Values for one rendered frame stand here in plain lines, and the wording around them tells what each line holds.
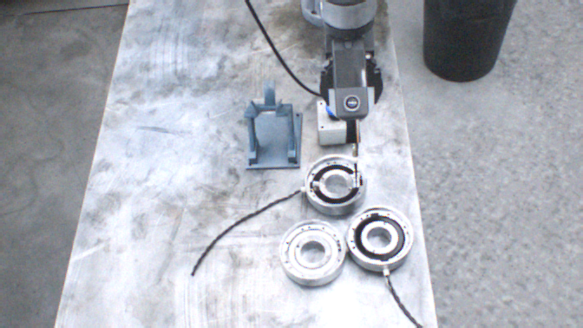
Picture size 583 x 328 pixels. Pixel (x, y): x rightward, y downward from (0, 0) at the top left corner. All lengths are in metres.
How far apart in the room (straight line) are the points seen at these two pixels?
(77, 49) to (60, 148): 0.54
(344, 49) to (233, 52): 0.50
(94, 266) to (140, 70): 0.46
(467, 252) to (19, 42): 2.08
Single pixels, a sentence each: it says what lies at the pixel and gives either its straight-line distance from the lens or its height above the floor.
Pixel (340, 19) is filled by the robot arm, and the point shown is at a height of 1.15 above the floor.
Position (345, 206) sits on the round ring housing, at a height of 0.83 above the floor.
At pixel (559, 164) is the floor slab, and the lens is 2.14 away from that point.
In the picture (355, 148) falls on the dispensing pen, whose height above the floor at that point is 0.89.
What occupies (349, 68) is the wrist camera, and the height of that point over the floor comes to 1.08.
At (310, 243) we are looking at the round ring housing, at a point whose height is 0.82.
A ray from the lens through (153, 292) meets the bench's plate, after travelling 1.01.
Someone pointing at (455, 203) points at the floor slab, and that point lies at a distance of 1.98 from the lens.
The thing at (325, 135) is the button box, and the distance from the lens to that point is 1.08.
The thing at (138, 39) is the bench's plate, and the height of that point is 0.80.
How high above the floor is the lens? 1.67
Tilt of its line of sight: 54 degrees down
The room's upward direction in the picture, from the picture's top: 11 degrees counter-clockwise
